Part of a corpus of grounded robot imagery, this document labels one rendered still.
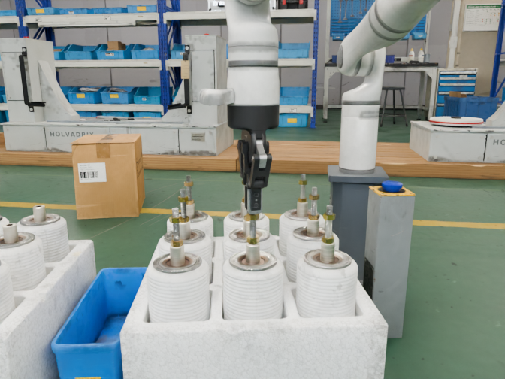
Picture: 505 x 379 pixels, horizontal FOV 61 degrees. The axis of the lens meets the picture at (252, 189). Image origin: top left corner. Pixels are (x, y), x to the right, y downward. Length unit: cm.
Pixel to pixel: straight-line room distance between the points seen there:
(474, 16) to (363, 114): 601
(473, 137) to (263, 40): 223
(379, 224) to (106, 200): 119
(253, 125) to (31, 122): 270
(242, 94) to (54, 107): 273
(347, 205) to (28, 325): 74
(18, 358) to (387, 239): 67
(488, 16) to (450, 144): 454
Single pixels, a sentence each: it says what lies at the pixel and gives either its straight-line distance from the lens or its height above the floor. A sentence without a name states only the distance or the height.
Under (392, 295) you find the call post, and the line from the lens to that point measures 96.
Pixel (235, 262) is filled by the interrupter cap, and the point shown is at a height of 25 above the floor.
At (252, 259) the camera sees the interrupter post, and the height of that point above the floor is 26.
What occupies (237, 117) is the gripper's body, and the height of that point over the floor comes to 48.
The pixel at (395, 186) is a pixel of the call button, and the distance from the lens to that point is 89.
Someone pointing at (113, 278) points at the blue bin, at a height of 10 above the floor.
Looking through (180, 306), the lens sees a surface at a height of 20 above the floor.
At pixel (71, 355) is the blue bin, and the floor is 10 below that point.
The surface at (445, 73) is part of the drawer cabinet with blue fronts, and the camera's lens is 612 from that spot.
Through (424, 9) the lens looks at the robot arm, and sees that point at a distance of 87.
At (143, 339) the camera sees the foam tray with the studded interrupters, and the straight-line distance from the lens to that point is 67.
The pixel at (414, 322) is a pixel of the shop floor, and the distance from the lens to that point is 108.
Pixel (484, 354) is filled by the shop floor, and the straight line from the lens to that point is 103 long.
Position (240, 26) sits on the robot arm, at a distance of 61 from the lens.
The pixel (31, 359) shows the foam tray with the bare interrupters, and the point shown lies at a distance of 80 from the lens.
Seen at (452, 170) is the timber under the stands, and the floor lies 5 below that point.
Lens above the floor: 52
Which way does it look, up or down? 14 degrees down
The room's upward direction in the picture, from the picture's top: straight up
